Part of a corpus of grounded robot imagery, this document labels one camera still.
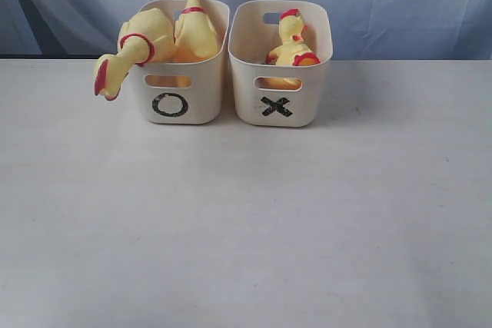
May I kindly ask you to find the cream bin marked O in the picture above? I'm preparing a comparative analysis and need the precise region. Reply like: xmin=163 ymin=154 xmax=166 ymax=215
xmin=121 ymin=0 xmax=230 ymax=124

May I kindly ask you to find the headless yellow chicken body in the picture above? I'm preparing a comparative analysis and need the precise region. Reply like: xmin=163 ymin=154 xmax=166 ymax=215
xmin=261 ymin=42 xmax=321 ymax=90

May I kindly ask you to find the detached yellow chicken head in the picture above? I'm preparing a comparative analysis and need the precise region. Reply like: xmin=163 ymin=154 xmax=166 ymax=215
xmin=278 ymin=8 xmax=307 ymax=44

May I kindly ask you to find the yellow rubber chicken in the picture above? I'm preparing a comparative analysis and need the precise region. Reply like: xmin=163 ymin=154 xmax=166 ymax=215
xmin=93 ymin=8 xmax=176 ymax=101
xmin=173 ymin=0 xmax=220 ymax=63

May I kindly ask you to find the cream bin marked X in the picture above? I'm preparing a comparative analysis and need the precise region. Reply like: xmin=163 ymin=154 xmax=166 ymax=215
xmin=228 ymin=0 xmax=333 ymax=128

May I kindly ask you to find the yellow rubber chicken front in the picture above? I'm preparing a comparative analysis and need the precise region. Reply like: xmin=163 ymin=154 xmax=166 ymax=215
xmin=173 ymin=0 xmax=220 ymax=63

